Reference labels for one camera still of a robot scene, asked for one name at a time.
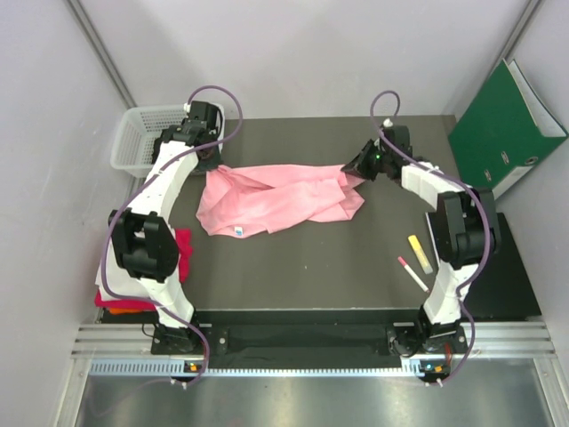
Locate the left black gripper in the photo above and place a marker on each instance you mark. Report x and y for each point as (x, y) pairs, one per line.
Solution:
(212, 163)

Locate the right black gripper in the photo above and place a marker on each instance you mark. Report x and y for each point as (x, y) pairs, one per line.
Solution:
(358, 165)

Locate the pink t shirt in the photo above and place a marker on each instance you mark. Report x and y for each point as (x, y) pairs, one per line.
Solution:
(244, 201)

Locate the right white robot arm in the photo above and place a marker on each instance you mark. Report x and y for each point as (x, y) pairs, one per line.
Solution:
(466, 230)

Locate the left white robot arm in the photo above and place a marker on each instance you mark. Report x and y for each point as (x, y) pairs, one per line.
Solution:
(145, 259)

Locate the white plastic basket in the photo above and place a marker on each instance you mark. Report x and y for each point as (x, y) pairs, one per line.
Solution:
(133, 148)

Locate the yellow highlighter pen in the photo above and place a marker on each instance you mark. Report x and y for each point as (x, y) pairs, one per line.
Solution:
(420, 254)

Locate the pink white marker pen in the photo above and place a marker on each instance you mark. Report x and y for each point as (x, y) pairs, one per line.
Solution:
(415, 277)

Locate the red folded t shirt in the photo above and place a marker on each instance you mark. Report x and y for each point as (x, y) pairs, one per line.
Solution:
(182, 237)

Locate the white folded t shirt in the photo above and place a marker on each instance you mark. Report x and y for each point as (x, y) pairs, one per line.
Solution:
(120, 286)

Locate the orange folded t shirt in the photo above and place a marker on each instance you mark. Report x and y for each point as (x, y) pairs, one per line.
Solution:
(124, 311)

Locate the green ring binder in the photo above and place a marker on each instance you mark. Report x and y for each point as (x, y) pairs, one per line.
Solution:
(505, 132)

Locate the grey slotted cable duct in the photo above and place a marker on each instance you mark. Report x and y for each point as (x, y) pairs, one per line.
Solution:
(185, 369)

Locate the aluminium frame rail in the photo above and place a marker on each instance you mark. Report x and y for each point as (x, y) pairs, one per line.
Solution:
(516, 340)

